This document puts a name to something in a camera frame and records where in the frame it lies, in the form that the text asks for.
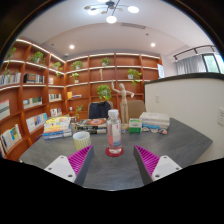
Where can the white book stack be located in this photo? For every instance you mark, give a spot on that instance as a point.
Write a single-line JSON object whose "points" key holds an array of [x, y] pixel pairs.
{"points": [[155, 119]]}

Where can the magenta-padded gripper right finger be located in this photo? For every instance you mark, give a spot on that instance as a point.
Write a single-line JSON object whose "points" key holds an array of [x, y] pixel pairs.
{"points": [[165, 166]]}

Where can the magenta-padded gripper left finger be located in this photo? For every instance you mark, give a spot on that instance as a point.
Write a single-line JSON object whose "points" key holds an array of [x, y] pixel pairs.
{"points": [[60, 166]]}

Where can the window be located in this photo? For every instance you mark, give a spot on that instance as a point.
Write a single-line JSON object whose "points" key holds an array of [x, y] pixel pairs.
{"points": [[213, 63]]}

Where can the yellow striped white cup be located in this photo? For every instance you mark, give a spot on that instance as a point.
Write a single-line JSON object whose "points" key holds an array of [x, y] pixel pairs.
{"points": [[81, 141]]}

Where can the wooden artist mannequin figure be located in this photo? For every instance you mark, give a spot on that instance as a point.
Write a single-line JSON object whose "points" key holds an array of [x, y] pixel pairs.
{"points": [[124, 103]]}

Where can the black curtain rail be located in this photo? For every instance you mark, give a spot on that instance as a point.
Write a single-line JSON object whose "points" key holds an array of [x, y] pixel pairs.
{"points": [[193, 50]]}

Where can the branched ceiling lamp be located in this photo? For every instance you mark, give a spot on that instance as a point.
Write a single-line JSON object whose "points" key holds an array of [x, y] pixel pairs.
{"points": [[111, 19]]}

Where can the clear plastic water bottle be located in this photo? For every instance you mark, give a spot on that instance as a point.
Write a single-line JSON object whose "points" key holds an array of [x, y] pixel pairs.
{"points": [[114, 133]]}

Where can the ceiling air vent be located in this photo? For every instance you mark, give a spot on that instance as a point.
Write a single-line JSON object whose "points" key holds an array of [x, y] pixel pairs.
{"points": [[133, 26]]}

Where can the wooden shelf unit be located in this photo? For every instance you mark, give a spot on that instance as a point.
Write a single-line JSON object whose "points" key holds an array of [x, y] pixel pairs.
{"points": [[86, 76]]}

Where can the flat round red coaster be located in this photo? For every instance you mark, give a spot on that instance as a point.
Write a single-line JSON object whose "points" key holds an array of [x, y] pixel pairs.
{"points": [[114, 155]]}

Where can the round recessed ceiling light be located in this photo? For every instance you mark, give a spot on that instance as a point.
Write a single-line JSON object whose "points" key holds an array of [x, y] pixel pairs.
{"points": [[152, 44], [71, 46]]}

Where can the white wall socket plate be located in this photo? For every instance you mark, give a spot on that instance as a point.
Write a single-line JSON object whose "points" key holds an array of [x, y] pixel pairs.
{"points": [[157, 99]]}

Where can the grey curtain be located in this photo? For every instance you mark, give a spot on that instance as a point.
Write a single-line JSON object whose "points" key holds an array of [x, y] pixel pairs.
{"points": [[190, 64]]}

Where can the colourful book stack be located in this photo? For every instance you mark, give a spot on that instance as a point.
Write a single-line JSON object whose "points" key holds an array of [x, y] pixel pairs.
{"points": [[56, 128]]}

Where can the tan chair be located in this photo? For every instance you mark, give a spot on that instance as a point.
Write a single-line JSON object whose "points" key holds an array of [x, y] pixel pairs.
{"points": [[137, 108]]}

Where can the small colourful oval badge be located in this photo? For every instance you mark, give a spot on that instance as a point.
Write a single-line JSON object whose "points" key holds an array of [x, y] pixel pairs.
{"points": [[154, 130], [163, 131], [145, 129]]}

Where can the dark chair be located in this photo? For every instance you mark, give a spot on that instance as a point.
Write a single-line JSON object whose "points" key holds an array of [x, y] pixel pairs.
{"points": [[99, 110]]}

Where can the small green white box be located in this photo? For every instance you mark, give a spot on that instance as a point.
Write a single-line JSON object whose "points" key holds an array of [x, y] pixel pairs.
{"points": [[135, 126]]}

